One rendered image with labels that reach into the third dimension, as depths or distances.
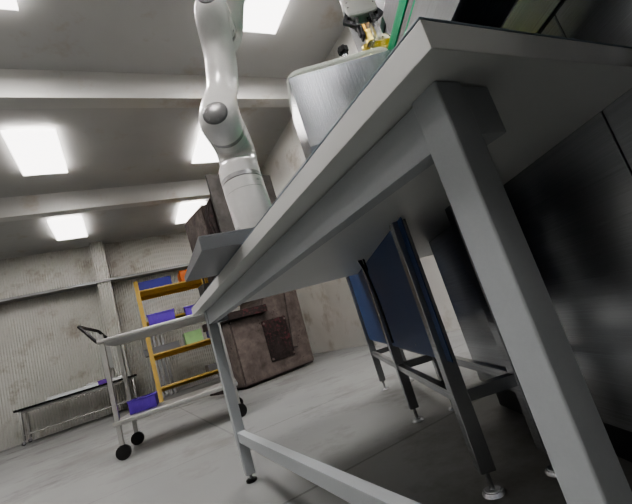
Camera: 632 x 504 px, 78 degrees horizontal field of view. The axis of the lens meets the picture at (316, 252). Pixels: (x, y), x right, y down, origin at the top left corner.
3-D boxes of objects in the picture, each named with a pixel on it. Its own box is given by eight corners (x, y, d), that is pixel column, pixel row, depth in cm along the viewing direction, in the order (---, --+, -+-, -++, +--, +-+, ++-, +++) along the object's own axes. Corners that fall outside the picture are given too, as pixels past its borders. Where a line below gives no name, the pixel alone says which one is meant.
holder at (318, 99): (443, 108, 77) (416, 42, 80) (310, 146, 75) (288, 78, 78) (420, 147, 94) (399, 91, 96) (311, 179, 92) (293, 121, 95)
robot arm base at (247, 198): (238, 233, 96) (218, 168, 101) (221, 259, 112) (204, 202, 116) (304, 223, 106) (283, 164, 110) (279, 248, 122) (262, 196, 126)
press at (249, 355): (298, 363, 663) (249, 195, 720) (337, 358, 539) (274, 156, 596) (200, 398, 583) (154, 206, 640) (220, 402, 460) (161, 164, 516)
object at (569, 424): (792, 960, 27) (433, 78, 40) (245, 482, 157) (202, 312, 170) (825, 842, 31) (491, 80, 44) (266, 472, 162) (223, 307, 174)
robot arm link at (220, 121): (251, 155, 121) (237, 127, 105) (213, 160, 121) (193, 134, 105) (239, 21, 132) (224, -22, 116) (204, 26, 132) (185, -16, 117)
